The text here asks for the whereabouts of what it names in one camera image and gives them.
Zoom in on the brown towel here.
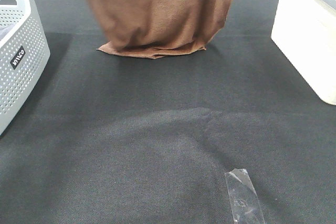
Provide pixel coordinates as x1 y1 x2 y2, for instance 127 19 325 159
87 0 232 59

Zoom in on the grey towel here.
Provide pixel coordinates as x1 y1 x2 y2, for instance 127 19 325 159
0 24 15 40

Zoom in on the black table cloth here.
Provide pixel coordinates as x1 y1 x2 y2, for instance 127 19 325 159
1 0 335 223

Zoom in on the clear tape strip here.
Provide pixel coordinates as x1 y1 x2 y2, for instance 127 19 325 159
225 168 265 224

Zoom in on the grey perforated laundry basket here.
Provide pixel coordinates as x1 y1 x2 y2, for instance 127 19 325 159
1 0 50 132

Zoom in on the white storage box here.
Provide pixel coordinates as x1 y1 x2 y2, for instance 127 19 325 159
271 0 335 105

